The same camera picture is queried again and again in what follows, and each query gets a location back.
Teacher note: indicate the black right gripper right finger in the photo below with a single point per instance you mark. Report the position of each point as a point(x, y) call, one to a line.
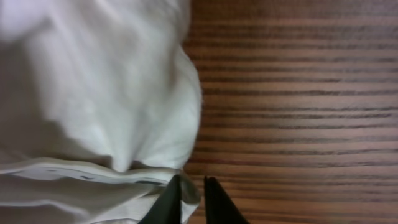
point(219, 208)

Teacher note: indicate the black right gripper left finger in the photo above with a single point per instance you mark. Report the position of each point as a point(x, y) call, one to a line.
point(167, 208)

